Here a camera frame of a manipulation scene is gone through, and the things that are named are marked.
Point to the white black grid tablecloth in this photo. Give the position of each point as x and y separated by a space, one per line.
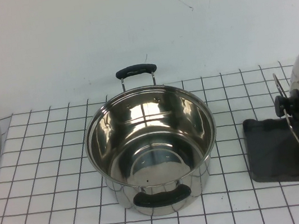
32 164

